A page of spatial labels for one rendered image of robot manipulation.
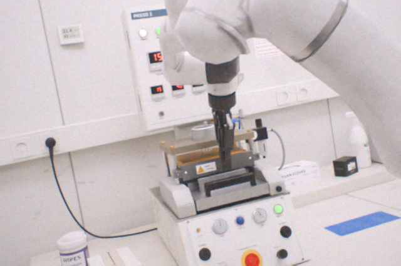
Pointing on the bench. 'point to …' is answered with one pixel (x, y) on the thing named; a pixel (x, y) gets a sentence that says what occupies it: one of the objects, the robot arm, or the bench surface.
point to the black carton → (345, 166)
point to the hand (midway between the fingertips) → (225, 158)
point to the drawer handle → (229, 182)
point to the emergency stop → (252, 260)
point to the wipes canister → (73, 249)
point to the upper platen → (203, 155)
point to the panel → (245, 236)
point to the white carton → (299, 173)
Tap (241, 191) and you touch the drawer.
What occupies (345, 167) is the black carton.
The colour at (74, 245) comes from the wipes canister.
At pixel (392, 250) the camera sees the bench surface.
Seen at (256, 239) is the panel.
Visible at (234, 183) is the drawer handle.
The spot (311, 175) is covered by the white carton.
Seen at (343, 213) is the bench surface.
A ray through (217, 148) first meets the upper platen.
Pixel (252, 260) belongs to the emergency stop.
